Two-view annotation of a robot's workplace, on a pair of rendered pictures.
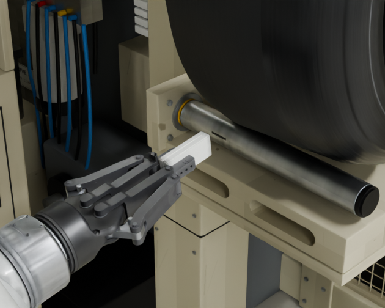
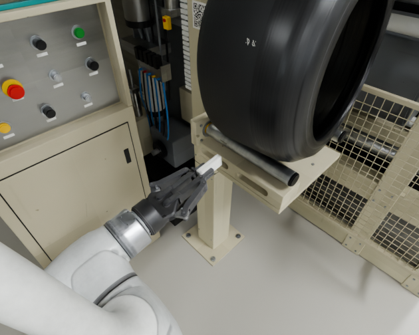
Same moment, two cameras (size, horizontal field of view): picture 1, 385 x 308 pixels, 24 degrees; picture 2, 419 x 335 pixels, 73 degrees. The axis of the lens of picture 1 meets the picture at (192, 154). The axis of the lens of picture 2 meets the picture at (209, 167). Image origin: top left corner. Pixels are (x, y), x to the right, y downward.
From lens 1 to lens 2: 0.42 m
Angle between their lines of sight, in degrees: 13
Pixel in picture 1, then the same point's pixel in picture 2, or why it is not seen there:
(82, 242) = (157, 223)
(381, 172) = not seen: hidden behind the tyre
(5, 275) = (115, 250)
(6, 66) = (128, 104)
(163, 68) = (198, 105)
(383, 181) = not seen: hidden behind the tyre
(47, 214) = (138, 209)
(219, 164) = (223, 154)
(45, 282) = (138, 247)
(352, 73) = (297, 130)
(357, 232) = (288, 193)
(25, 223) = (126, 216)
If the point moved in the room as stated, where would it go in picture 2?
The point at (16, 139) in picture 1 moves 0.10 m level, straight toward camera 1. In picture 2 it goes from (136, 134) to (137, 149)
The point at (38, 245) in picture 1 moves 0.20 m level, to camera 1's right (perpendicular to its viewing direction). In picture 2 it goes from (132, 230) to (237, 230)
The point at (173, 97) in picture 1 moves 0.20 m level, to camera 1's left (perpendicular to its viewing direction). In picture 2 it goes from (203, 122) to (141, 123)
